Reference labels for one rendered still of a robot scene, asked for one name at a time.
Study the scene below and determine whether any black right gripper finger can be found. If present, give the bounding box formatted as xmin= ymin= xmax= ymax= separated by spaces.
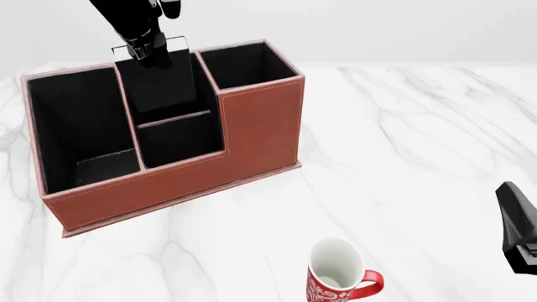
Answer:
xmin=494 ymin=180 xmax=537 ymax=253

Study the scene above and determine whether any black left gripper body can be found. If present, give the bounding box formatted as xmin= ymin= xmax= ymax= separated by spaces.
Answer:
xmin=120 ymin=30 xmax=167 ymax=61

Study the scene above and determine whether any red patterned mug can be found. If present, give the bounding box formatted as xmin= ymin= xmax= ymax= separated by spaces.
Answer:
xmin=305 ymin=237 xmax=385 ymax=302

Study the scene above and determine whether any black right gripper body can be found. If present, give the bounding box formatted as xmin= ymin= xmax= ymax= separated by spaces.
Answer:
xmin=502 ymin=240 xmax=537 ymax=276

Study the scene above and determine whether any red-brown desk caddy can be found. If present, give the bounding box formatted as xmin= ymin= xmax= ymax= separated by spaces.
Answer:
xmin=19 ymin=38 xmax=306 ymax=239

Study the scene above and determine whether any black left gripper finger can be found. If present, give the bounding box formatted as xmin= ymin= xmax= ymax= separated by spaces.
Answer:
xmin=141 ymin=40 xmax=175 ymax=70

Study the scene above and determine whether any black book with white pages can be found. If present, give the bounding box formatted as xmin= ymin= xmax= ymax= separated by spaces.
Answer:
xmin=111 ymin=35 xmax=199 ymax=113

